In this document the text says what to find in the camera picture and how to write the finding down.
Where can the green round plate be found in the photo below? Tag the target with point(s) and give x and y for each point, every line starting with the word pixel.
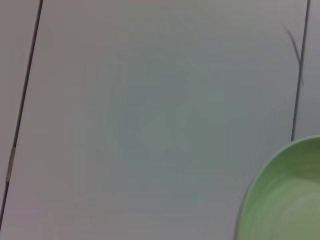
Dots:
pixel 287 200

